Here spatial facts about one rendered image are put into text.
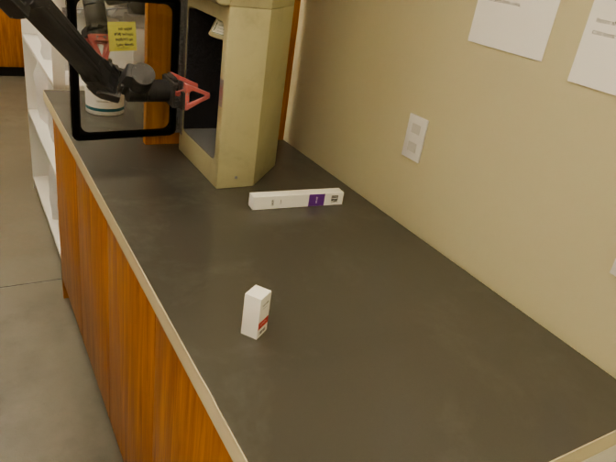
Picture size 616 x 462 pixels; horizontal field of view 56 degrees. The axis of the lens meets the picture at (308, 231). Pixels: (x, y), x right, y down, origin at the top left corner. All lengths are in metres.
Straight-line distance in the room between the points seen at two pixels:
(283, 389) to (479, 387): 0.34
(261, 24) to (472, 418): 1.02
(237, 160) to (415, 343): 0.75
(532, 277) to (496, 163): 0.26
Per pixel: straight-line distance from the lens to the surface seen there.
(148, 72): 1.49
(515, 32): 1.33
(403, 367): 1.03
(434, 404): 0.98
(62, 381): 2.38
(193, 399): 1.10
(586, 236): 1.22
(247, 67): 1.51
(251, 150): 1.59
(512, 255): 1.34
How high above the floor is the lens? 1.56
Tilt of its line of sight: 26 degrees down
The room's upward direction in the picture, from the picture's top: 9 degrees clockwise
